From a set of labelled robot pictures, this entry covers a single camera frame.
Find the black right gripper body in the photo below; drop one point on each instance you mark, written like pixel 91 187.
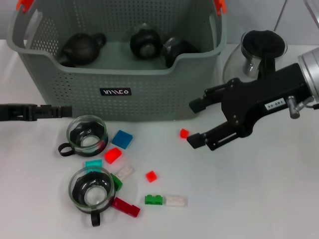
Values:
pixel 261 97

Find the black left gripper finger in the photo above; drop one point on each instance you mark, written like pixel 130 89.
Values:
pixel 57 111

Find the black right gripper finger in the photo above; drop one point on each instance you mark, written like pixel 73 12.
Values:
pixel 214 138
pixel 199 104

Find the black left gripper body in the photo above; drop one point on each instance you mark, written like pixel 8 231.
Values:
pixel 17 112

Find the glass teacup with black sleeve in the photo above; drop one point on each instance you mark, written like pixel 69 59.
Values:
pixel 174 51
pixel 91 196
pixel 144 42
pixel 87 142

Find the grey-green perforated storage bin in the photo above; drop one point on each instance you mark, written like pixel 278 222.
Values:
pixel 149 99

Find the small red cube brick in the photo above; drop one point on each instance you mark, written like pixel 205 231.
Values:
pixel 151 176
pixel 183 133

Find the teal flat building brick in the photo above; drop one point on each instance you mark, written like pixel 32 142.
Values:
pixel 94 164

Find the black clay teapot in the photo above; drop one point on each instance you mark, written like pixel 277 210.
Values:
pixel 82 48

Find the blue flat building brick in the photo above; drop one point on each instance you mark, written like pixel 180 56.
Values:
pixel 122 139

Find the red sloped building brick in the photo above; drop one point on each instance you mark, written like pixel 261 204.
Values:
pixel 112 155

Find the white two-stud plate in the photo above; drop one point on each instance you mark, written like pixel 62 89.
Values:
pixel 124 172
pixel 175 201

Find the green two-stud brick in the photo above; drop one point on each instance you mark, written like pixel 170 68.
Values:
pixel 154 200

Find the green building brick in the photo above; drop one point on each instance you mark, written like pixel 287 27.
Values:
pixel 117 183

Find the dark red long brick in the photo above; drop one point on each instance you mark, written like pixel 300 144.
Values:
pixel 125 207

